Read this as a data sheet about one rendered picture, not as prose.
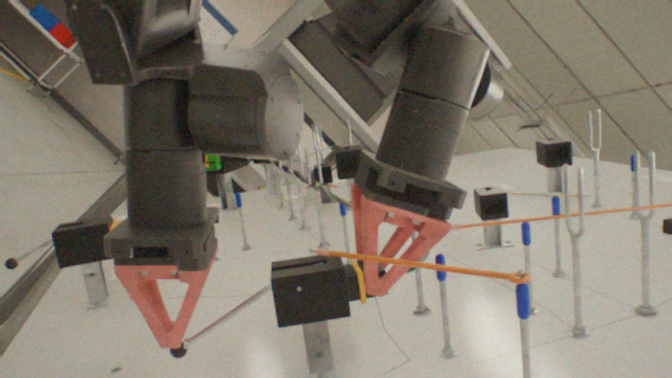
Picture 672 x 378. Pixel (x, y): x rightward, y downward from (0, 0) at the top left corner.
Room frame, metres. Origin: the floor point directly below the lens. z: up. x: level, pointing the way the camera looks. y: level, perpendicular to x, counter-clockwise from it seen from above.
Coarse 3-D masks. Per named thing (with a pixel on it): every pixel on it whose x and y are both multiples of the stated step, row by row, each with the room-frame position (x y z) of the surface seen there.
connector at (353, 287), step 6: (348, 264) 0.45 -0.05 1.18; (360, 264) 0.45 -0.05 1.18; (378, 264) 0.44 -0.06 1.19; (348, 270) 0.44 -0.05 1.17; (378, 270) 0.43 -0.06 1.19; (384, 270) 0.43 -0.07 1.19; (348, 276) 0.43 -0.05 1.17; (354, 276) 0.42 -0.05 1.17; (378, 276) 0.43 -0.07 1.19; (348, 282) 0.42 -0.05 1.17; (354, 282) 0.43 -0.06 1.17; (348, 288) 0.43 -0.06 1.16; (354, 288) 0.43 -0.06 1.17; (348, 294) 0.43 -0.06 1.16; (354, 294) 0.43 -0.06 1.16; (366, 294) 0.43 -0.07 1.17; (354, 300) 0.43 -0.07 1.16
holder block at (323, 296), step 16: (320, 256) 0.45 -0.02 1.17; (272, 272) 0.43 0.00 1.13; (288, 272) 0.42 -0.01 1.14; (304, 272) 0.42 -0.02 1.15; (320, 272) 0.42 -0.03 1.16; (336, 272) 0.42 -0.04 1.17; (272, 288) 0.42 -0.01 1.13; (288, 288) 0.42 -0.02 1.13; (304, 288) 0.42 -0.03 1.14; (320, 288) 0.42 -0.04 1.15; (336, 288) 0.42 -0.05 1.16; (288, 304) 0.42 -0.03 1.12; (304, 304) 0.42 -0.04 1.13; (320, 304) 0.42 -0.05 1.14; (336, 304) 0.42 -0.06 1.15; (288, 320) 0.42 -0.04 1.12; (304, 320) 0.42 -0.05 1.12; (320, 320) 0.42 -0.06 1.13
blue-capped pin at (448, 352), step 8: (440, 256) 0.42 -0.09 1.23; (440, 264) 0.42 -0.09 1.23; (440, 272) 0.43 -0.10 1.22; (440, 280) 0.43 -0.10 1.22; (440, 288) 0.43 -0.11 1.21; (440, 296) 0.43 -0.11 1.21; (448, 328) 0.44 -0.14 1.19; (448, 336) 0.44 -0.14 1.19; (448, 344) 0.44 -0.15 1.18; (440, 352) 0.45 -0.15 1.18; (448, 352) 0.44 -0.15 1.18; (456, 352) 0.45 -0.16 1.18
